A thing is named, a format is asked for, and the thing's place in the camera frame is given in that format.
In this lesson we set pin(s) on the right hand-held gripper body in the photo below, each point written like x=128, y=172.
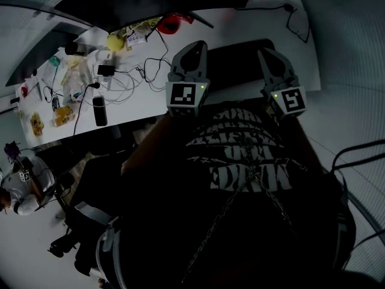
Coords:
x=291, y=101

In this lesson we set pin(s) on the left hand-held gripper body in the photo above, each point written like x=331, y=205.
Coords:
x=182, y=95

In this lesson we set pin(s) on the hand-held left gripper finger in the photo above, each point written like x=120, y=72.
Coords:
x=204, y=68
x=177, y=62

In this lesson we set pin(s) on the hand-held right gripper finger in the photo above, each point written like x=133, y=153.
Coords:
x=290, y=72
x=264, y=71

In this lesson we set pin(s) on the person's right forearm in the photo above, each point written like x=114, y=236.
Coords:
x=303, y=143

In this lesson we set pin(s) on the person's left forearm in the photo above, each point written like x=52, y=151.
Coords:
x=144, y=149

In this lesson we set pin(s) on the red glossy packet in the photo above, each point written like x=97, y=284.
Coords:
x=171, y=24

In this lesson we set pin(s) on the white snack packet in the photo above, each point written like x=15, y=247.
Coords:
x=136, y=38

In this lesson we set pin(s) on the yellow printed wrapper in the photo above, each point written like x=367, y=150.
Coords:
x=142, y=25

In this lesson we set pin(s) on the black computer monitor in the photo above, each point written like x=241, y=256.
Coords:
x=150, y=4

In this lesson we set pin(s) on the yellow round toy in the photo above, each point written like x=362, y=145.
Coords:
x=115, y=42

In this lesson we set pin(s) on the white power adapter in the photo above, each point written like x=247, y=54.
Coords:
x=106, y=59

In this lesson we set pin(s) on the black charger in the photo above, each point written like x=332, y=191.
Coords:
x=106, y=70

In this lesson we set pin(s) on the clear plastic food bag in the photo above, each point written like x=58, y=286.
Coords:
x=76, y=74

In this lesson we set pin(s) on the black tumbler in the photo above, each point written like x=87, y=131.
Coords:
x=75, y=48

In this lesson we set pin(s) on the green packet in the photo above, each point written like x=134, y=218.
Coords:
x=54, y=60

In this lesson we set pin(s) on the dark slim monitor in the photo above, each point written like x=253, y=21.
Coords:
x=45, y=53

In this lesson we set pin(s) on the black printed T-shirt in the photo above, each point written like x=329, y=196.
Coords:
x=240, y=227

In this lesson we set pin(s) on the small red item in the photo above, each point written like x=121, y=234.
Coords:
x=24, y=91

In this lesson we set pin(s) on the purple cloth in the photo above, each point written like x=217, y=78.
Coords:
x=12, y=149

